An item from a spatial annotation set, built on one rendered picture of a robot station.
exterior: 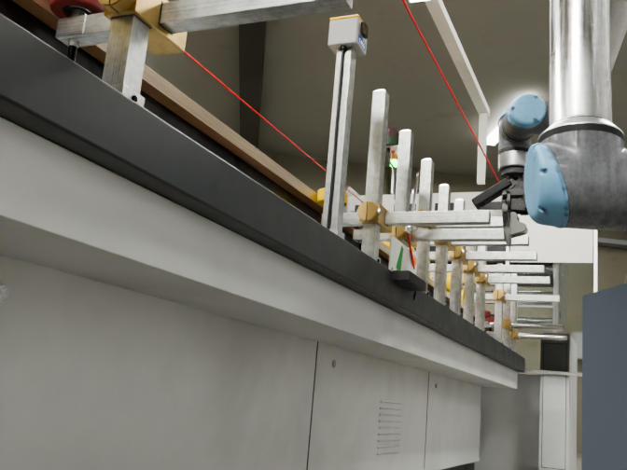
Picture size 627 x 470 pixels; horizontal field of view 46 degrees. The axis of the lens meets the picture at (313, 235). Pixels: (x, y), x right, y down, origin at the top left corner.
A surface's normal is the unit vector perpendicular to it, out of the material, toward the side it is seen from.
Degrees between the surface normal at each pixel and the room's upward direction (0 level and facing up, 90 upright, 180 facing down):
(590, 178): 92
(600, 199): 120
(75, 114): 90
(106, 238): 90
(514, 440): 90
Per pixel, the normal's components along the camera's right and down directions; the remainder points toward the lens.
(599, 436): -0.99, -0.11
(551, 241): -0.39, -0.23
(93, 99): 0.92, 0.00
